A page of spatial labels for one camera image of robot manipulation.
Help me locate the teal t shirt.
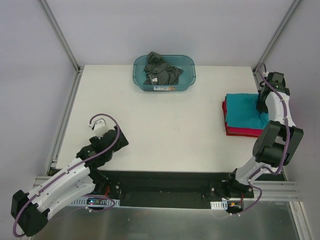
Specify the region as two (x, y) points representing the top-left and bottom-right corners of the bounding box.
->
(225, 93), (269, 130)

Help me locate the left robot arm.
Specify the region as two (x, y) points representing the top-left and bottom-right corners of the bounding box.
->
(10, 125), (129, 238)

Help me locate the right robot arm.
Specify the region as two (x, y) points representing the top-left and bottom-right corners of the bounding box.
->
(225, 71), (304, 198)

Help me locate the folded red t shirt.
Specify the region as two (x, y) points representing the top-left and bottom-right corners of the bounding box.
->
(221, 100), (263, 138)

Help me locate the dark grey crumpled shirt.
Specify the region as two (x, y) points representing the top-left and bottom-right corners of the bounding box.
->
(143, 51), (184, 86)

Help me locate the teal plastic bin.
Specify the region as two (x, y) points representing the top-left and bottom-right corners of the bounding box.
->
(132, 54), (196, 92)

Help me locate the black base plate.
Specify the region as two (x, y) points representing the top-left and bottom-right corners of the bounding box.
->
(92, 170), (254, 209)

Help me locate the left white cable duct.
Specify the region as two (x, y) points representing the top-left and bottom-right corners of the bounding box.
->
(68, 196), (120, 208)

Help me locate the white cable duct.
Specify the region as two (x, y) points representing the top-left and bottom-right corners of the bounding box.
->
(68, 196), (120, 208)
(210, 200), (228, 211)

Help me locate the right aluminium frame post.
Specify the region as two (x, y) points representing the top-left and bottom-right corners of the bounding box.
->
(252, 0), (303, 75)

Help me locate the aluminium frame post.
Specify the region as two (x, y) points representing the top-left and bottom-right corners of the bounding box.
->
(252, 0), (303, 75)
(37, 0), (82, 73)

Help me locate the aluminium front rail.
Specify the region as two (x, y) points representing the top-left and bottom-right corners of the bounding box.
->
(31, 175), (303, 201)

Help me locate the right white cable duct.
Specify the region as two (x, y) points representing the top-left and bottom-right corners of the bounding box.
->
(210, 200), (228, 211)

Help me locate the left aluminium frame post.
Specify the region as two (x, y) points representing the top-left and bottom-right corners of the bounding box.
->
(37, 0), (82, 73)

